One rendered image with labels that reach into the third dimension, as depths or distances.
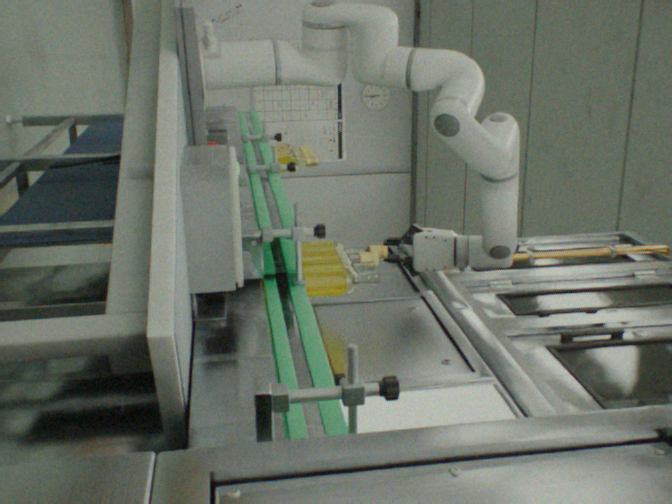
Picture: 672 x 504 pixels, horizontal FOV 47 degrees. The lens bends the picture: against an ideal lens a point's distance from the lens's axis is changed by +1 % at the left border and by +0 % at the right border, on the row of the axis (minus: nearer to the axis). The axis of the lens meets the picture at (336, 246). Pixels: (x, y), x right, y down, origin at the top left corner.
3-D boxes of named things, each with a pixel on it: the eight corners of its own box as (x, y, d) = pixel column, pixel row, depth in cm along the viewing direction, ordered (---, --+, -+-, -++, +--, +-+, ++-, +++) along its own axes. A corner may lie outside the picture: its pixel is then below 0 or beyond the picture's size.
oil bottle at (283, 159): (242, 174, 279) (318, 170, 283) (241, 158, 277) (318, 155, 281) (241, 170, 284) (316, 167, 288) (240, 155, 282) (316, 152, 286)
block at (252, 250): (228, 282, 149) (264, 280, 150) (225, 236, 146) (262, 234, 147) (228, 276, 152) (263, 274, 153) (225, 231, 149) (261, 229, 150)
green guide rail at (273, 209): (261, 241, 152) (301, 238, 153) (261, 236, 152) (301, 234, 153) (237, 113, 317) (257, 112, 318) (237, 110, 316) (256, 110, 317)
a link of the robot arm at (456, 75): (401, 67, 149) (474, 75, 144) (421, 33, 157) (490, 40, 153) (403, 126, 158) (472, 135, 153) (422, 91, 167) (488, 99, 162)
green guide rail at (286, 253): (263, 275, 155) (302, 273, 156) (263, 271, 154) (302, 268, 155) (238, 131, 319) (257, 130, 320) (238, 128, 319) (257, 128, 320)
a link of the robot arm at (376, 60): (404, 96, 154) (407, 14, 146) (296, 82, 162) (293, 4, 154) (417, 82, 162) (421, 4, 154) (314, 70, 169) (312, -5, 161)
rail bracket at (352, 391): (211, 497, 88) (401, 477, 92) (202, 366, 83) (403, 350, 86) (211, 473, 93) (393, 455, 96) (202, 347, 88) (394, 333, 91)
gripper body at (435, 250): (460, 265, 188) (414, 264, 190) (460, 226, 184) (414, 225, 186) (459, 276, 181) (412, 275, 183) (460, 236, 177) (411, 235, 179)
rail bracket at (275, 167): (246, 175, 204) (296, 173, 205) (245, 148, 201) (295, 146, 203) (245, 172, 207) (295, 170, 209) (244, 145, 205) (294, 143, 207)
